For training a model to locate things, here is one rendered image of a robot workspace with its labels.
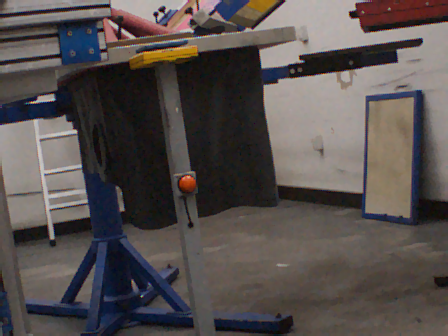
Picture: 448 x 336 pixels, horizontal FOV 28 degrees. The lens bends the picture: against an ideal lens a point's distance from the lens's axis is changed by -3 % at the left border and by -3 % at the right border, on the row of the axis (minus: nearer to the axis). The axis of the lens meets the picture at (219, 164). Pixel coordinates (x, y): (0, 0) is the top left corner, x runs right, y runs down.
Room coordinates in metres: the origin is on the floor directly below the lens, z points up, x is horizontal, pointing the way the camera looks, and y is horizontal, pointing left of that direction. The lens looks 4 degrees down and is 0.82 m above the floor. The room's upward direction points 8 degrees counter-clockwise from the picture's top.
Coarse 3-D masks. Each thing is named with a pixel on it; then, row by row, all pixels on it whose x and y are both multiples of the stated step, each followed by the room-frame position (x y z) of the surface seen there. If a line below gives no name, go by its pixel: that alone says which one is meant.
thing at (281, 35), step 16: (240, 32) 2.31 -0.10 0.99; (256, 32) 2.33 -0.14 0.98; (272, 32) 2.34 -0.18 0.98; (288, 32) 2.35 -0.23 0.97; (112, 48) 2.21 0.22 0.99; (128, 48) 2.22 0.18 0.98; (208, 48) 2.28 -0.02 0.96; (224, 48) 2.30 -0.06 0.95; (96, 64) 2.19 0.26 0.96; (112, 64) 2.22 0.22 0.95
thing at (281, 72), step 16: (352, 48) 3.23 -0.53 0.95; (368, 48) 3.21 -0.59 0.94; (384, 48) 3.24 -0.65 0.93; (400, 48) 3.50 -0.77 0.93; (288, 64) 3.45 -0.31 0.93; (304, 64) 3.44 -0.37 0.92; (320, 64) 3.43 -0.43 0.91; (336, 64) 3.41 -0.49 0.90; (352, 64) 3.40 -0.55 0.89; (368, 64) 3.39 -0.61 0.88; (384, 64) 3.38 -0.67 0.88; (272, 80) 3.47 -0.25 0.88
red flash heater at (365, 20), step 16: (384, 0) 3.17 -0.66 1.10; (400, 0) 3.16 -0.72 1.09; (416, 0) 3.15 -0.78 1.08; (432, 0) 3.14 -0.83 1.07; (368, 16) 3.19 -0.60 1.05; (384, 16) 3.18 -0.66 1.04; (400, 16) 3.17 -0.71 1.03; (416, 16) 3.16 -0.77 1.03; (432, 16) 3.14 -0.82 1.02; (368, 32) 3.59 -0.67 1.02
